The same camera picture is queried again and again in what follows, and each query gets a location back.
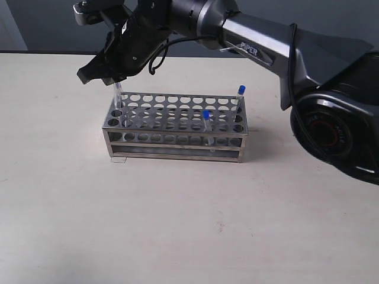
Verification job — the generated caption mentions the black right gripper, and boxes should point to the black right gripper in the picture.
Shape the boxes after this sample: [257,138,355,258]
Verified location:
[77,1,172,86]

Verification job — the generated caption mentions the clear tape strip on table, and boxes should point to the clear tape strip on table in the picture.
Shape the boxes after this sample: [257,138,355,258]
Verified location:
[111,157,127,163]

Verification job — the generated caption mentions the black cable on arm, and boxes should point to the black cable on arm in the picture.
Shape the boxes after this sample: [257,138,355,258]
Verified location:
[147,23,326,157]

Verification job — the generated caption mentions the stainless steel test tube rack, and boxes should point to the stainless steel test tube rack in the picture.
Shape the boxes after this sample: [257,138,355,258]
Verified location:
[102,92,248,163]

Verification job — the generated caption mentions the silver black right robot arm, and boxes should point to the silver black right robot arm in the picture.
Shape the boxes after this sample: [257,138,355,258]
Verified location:
[73,1,378,184]

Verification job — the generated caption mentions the silver wrist camera on gripper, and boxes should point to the silver wrist camera on gripper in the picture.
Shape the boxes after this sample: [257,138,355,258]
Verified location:
[73,0,124,26]

